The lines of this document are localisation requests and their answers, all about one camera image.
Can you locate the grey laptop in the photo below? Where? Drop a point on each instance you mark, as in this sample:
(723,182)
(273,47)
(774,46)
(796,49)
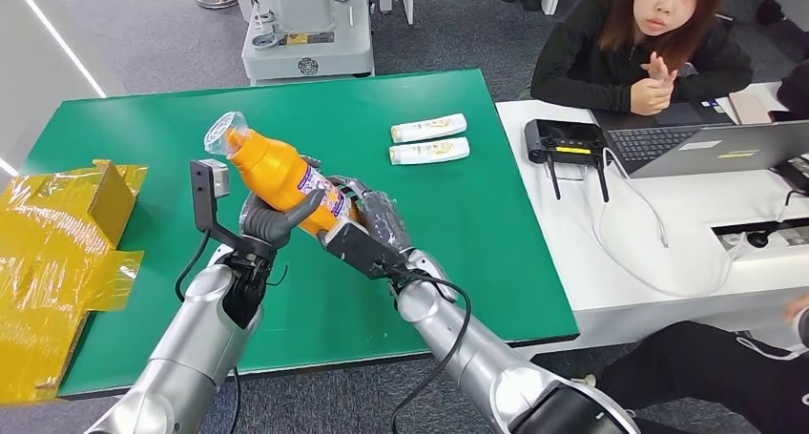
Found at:
(714,150)

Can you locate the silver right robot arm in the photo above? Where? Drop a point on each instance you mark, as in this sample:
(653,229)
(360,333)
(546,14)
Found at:
(493,374)

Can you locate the black device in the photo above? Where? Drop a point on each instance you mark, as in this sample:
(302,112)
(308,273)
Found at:
(795,171)

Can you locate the yellow taped cardboard box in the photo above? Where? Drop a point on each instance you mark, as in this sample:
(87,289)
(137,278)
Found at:
(50,273)

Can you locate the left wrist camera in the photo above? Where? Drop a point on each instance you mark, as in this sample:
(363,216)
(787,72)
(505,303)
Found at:
(203,194)

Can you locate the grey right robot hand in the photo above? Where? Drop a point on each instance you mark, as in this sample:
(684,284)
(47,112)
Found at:
(385,219)

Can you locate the dark rounded object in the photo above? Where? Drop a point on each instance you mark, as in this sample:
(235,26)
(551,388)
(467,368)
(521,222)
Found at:
(795,90)

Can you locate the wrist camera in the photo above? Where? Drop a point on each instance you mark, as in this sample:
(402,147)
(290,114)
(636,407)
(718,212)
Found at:
(203,194)
(360,248)

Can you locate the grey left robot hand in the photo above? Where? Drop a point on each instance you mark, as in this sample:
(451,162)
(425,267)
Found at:
(268,226)

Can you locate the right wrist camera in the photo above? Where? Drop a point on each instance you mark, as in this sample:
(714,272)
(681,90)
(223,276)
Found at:
(360,248)

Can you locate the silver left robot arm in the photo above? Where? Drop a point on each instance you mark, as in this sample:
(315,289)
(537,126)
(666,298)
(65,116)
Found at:
(189,349)

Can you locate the black plug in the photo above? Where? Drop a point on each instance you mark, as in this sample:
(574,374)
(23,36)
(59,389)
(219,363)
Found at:
(756,238)

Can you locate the white tube bottle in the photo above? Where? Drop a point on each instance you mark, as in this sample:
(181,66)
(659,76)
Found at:
(428,128)
(430,150)

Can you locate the white robot base machine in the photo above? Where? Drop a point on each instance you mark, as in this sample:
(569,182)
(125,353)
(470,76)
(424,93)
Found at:
(310,45)

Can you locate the person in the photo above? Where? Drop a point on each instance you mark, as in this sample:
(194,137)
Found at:
(708,374)
(581,58)

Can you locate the orange bottle with blue cap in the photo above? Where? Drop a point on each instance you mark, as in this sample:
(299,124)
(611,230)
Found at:
(272,169)

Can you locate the black router with antennas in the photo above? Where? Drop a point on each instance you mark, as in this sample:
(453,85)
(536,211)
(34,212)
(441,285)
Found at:
(564,139)

